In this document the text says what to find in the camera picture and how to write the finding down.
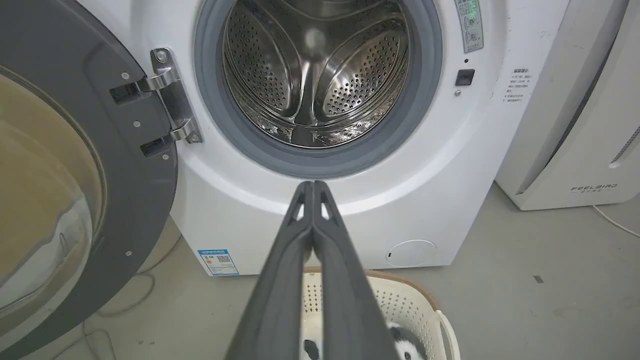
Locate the cream perforated laundry basket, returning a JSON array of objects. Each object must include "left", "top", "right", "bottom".
[{"left": 301, "top": 268, "right": 461, "bottom": 360}]

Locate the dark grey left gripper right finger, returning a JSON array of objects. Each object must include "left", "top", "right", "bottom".
[{"left": 312, "top": 180, "right": 400, "bottom": 360}]

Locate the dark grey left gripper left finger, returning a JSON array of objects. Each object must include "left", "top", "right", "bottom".
[{"left": 224, "top": 181, "right": 314, "bottom": 360}]

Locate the white Feelbird appliance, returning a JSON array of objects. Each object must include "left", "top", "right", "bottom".
[{"left": 495, "top": 0, "right": 640, "bottom": 211}]

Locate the white power cable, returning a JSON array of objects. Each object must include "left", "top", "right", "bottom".
[{"left": 593, "top": 204, "right": 640, "bottom": 238}]

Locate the white front-load washing machine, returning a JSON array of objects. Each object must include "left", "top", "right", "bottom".
[{"left": 77, "top": 0, "right": 571, "bottom": 277}]

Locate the grey washing machine door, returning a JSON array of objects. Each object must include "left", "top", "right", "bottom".
[{"left": 0, "top": 0, "right": 179, "bottom": 360}]

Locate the thin grey floor cable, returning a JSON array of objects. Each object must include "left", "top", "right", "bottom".
[{"left": 50, "top": 235, "right": 183, "bottom": 360}]

